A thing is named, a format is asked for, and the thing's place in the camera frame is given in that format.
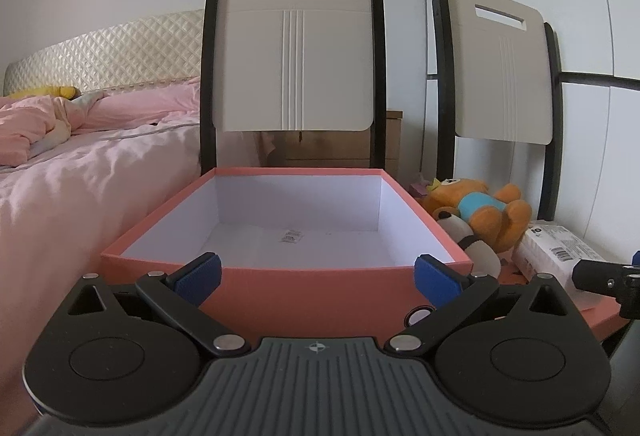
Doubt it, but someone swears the pink bed cover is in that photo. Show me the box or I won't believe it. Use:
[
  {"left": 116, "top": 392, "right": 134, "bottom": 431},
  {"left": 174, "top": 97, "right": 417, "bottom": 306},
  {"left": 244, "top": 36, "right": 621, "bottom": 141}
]
[{"left": 0, "top": 77, "right": 206, "bottom": 417}]

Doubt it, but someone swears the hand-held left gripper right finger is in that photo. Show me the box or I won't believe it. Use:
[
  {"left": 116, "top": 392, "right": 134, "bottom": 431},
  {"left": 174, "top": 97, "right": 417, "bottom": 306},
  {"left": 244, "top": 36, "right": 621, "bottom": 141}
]
[{"left": 384, "top": 254, "right": 581, "bottom": 358}]

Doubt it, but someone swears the white packet with barcode label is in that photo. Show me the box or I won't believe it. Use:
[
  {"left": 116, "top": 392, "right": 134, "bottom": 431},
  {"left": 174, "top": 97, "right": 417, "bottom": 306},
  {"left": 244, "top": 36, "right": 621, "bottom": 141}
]
[{"left": 512, "top": 223, "right": 609, "bottom": 299}]

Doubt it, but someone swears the wooden nightstand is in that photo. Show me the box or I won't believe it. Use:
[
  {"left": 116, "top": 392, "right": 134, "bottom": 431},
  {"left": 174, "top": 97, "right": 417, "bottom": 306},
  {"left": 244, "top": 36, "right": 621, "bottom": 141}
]
[{"left": 260, "top": 110, "right": 403, "bottom": 169}]

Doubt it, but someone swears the orange teddy bear plush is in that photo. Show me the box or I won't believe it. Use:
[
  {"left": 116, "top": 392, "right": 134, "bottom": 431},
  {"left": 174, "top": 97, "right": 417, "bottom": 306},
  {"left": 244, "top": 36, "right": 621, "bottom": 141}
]
[{"left": 422, "top": 177, "right": 533, "bottom": 253}]

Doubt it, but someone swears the panda plush toy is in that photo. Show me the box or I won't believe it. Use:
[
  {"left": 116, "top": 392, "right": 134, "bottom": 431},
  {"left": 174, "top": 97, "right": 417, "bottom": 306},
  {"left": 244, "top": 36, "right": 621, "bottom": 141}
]
[{"left": 433, "top": 208, "right": 501, "bottom": 278}]

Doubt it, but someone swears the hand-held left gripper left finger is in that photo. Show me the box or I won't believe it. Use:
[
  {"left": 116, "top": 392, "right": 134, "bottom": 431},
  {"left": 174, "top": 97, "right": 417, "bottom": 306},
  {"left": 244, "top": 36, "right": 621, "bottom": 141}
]
[{"left": 65, "top": 252, "right": 252, "bottom": 358}]

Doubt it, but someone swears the quilted cream headboard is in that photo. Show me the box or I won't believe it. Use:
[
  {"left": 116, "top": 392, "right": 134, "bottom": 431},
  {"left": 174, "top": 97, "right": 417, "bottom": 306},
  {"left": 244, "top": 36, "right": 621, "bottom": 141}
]
[{"left": 2, "top": 8, "right": 206, "bottom": 98}]

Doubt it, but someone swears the yellow plush toy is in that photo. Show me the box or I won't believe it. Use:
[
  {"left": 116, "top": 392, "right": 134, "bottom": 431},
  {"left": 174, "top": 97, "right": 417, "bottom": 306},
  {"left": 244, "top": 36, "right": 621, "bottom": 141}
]
[{"left": 4, "top": 85, "right": 81, "bottom": 101}]

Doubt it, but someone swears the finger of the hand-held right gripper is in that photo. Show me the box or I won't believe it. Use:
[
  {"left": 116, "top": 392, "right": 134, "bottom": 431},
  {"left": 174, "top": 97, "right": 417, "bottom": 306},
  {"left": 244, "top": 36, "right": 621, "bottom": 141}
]
[{"left": 571, "top": 250, "right": 640, "bottom": 320}]

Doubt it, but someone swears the white chair with black frame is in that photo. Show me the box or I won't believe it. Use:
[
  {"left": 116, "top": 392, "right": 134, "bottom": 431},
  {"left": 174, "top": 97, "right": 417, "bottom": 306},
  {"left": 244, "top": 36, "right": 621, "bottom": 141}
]
[
  {"left": 432, "top": 0, "right": 565, "bottom": 223},
  {"left": 200, "top": 0, "right": 388, "bottom": 179}
]

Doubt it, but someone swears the pink box lid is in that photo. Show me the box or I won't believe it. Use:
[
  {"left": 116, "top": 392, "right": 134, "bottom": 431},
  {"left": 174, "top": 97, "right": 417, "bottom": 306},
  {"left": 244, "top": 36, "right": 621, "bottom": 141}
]
[{"left": 492, "top": 261, "right": 628, "bottom": 342}]

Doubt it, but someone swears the crumpled pink duvet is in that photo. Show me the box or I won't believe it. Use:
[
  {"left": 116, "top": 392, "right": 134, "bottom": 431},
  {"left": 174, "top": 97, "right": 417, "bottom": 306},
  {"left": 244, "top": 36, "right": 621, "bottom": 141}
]
[{"left": 0, "top": 91, "right": 108, "bottom": 167}]

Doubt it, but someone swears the pink cardboard box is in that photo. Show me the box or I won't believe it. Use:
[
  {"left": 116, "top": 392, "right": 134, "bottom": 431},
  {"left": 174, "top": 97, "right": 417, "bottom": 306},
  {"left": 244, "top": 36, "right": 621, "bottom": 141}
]
[{"left": 100, "top": 167, "right": 473, "bottom": 342}]

